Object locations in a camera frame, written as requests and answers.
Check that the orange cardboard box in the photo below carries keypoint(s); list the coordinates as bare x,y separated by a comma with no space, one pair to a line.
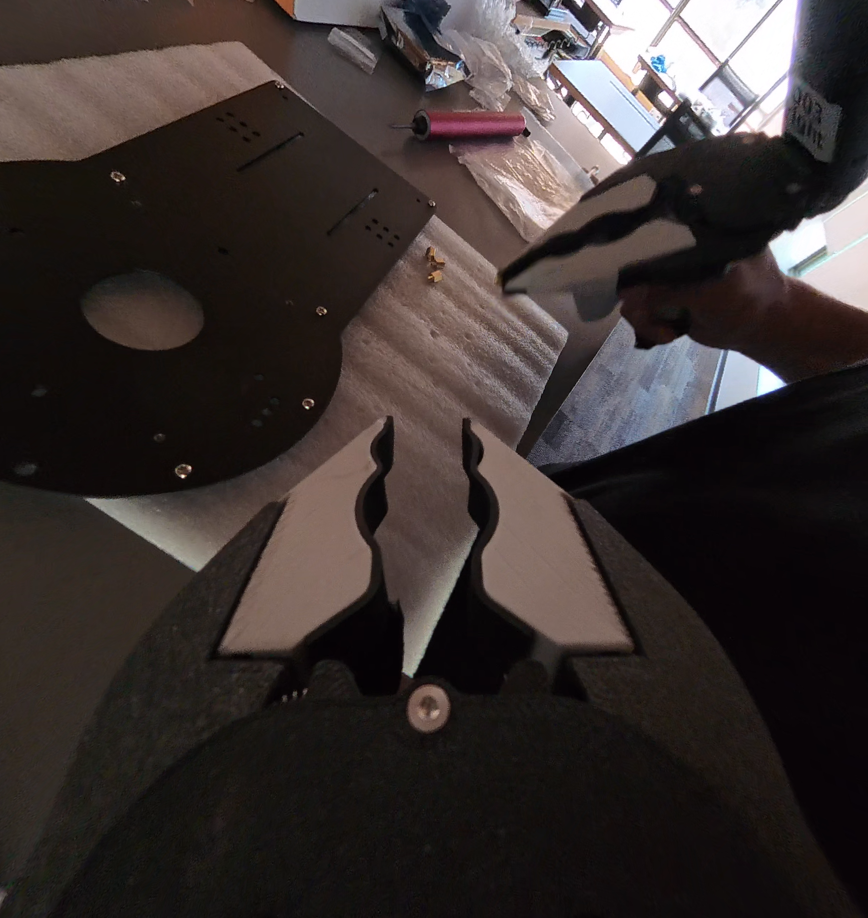
333,11

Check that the person's right forearm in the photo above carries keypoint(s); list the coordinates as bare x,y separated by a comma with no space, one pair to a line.
821,323

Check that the red metal cylinder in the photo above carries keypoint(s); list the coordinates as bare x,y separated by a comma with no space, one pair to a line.
477,123

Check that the small clear parts bag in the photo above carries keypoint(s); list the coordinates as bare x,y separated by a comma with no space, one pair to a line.
354,49

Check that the grey background desk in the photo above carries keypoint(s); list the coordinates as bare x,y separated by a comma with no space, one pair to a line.
606,107

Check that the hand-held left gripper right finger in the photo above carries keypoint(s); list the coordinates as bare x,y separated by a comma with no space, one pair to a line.
549,574

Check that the white foam sheet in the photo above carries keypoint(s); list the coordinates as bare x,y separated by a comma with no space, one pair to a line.
463,344

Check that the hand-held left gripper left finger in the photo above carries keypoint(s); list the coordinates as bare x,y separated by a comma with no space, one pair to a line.
298,574

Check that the crumpled clear plastic bags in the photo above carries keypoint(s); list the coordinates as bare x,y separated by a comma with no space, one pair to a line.
513,79

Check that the black metal base plate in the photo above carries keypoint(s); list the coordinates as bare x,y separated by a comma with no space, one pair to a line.
190,215

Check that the clear plastic wrap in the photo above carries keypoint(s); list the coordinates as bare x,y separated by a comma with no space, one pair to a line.
534,186

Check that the silver foil bag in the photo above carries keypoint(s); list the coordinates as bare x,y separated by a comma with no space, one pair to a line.
434,64

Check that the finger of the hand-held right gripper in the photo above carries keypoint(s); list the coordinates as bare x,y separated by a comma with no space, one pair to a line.
606,201
620,254

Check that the person's black clothed torso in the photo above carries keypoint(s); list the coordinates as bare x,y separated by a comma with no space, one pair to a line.
728,538

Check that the person's right hand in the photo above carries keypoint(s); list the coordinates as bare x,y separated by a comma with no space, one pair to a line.
735,308

